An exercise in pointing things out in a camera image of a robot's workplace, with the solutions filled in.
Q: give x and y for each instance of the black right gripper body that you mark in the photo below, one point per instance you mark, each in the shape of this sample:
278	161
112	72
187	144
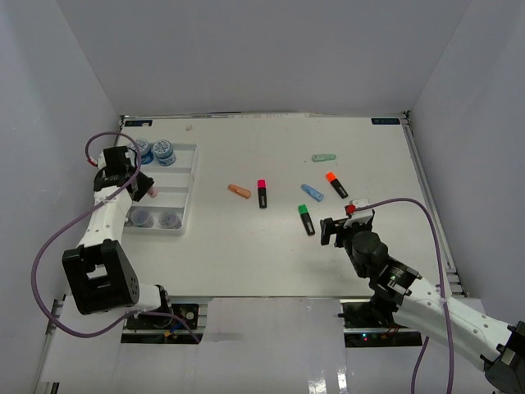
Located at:
344	240

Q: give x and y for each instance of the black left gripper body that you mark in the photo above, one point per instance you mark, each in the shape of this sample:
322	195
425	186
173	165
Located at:
132	170

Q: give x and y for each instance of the blue lidded jar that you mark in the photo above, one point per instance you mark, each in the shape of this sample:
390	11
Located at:
145	151
164	152

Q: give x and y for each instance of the green cap black highlighter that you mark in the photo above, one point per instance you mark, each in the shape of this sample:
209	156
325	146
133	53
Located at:
306	219

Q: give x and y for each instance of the blue stapler case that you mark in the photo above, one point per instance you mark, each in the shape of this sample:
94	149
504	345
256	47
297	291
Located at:
313	193

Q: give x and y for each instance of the clear jar of clips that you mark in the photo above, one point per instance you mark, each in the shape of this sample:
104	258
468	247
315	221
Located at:
141	218

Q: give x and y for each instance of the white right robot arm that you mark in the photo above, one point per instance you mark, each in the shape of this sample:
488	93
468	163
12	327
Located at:
401	295

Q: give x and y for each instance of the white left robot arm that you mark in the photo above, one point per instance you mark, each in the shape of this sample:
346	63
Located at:
99	273

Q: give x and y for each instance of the white compartment tray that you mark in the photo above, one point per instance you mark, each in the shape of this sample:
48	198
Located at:
174	185

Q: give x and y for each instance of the left blue table label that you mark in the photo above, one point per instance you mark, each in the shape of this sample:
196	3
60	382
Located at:
138	123

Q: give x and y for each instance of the blue table label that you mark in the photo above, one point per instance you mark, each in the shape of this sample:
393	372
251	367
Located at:
138	123
385	121

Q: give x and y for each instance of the orange cap black highlighter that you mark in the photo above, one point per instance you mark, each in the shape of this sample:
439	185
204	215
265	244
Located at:
337	186

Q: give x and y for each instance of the pink cap black highlighter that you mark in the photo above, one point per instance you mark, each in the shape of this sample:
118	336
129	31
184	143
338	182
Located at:
262	194

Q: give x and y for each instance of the right blue table label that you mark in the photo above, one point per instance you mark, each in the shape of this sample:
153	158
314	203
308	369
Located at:
385	121

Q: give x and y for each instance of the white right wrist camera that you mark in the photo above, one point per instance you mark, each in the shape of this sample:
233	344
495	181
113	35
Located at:
358	211

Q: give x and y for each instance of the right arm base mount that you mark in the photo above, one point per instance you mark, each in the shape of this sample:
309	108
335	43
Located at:
363	330

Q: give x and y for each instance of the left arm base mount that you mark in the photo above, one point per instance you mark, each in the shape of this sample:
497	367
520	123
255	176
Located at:
178	324

